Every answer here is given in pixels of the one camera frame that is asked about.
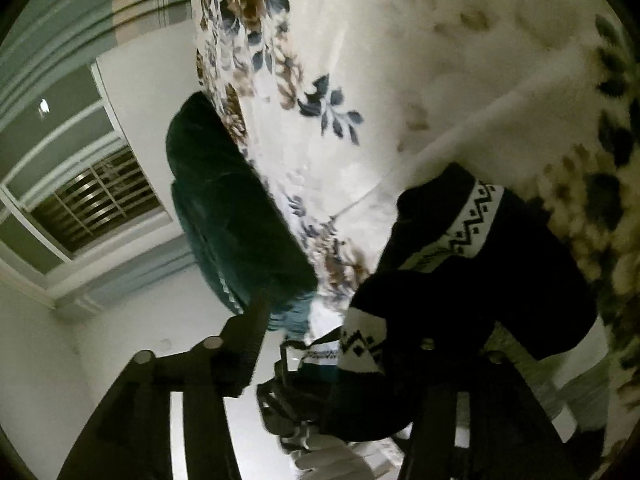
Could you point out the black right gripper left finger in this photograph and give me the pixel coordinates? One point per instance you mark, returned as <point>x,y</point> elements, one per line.
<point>128,434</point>

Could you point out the white gloved hand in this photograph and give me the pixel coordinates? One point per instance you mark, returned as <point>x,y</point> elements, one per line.
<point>325,457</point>

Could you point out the dark teal quilted duvet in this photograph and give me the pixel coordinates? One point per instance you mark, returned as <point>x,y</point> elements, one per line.
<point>237,236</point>

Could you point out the white floral fleece blanket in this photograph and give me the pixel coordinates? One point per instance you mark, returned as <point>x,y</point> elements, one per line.
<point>340,106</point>

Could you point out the window with metal grille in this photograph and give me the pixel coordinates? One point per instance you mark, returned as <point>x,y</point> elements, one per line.
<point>70,181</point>

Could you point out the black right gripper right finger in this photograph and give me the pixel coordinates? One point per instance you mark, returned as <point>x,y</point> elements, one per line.
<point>490,424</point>

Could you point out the black patterned knit sweater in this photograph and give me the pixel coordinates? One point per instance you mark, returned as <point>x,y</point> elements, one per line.
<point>464,257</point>

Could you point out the grey green curtain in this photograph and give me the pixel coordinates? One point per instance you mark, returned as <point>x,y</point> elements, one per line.
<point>52,38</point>

